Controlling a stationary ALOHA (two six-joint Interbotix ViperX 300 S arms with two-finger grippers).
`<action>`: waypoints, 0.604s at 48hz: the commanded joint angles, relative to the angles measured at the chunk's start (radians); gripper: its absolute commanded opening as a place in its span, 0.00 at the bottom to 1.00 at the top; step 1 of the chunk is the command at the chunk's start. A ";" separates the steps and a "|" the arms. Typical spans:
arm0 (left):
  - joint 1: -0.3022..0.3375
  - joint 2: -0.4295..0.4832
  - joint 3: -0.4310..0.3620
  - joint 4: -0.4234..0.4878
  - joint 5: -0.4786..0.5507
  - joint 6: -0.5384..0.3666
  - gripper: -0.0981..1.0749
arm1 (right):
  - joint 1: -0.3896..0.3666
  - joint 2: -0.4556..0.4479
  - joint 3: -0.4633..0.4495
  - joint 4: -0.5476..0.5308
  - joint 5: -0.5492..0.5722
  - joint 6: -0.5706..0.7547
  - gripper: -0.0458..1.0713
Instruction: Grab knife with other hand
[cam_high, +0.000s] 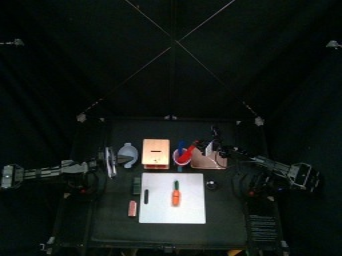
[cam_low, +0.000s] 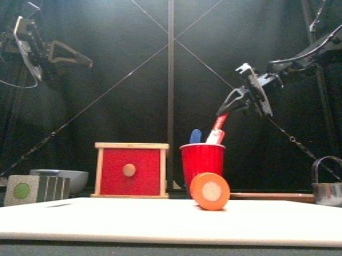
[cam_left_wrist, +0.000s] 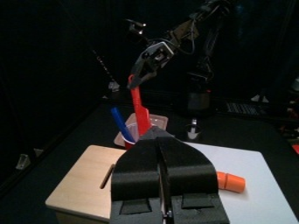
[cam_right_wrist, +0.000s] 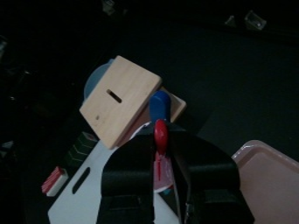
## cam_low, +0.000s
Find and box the brown wooden stick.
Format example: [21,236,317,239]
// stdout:
[228,192,316,204]

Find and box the orange round disc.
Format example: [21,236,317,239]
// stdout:
[188,171,232,212]

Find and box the wooden box red drawer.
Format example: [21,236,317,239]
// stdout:
[89,141,170,200]

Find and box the red marker pen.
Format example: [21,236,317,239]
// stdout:
[204,112,231,146]

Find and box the metal pot with handle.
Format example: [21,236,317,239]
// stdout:
[309,155,342,207]

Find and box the dark slanted frame post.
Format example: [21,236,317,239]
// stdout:
[300,0,342,158]

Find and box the grey bowl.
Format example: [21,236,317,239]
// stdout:
[28,168,89,195]

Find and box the white cutting board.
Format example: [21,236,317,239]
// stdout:
[0,196,342,249]

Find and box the vertical metal frame pole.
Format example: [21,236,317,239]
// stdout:
[165,0,176,192]

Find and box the grey block green dot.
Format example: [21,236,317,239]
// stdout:
[2,174,72,207]

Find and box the red plastic cup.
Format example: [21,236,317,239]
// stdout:
[179,142,227,198]

